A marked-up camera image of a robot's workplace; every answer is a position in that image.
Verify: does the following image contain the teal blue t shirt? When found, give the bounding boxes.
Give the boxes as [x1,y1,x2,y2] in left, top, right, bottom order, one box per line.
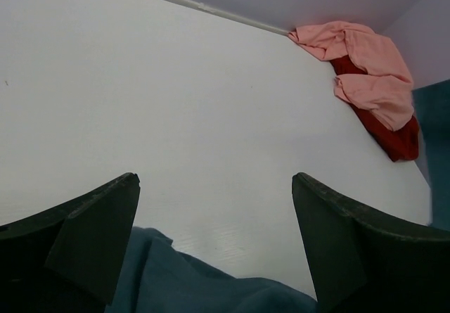
[107,81,449,312]

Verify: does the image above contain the pink t shirt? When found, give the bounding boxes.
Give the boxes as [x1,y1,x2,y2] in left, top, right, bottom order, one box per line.
[288,21,414,131]

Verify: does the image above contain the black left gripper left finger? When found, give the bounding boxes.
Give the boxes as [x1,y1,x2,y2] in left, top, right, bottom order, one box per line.
[1,173,140,312]

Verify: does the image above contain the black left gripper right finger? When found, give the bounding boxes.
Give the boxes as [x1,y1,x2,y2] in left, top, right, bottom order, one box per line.
[292,172,449,312]

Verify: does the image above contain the red t shirt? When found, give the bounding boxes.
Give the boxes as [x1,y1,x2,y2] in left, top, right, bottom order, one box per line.
[330,55,420,162]

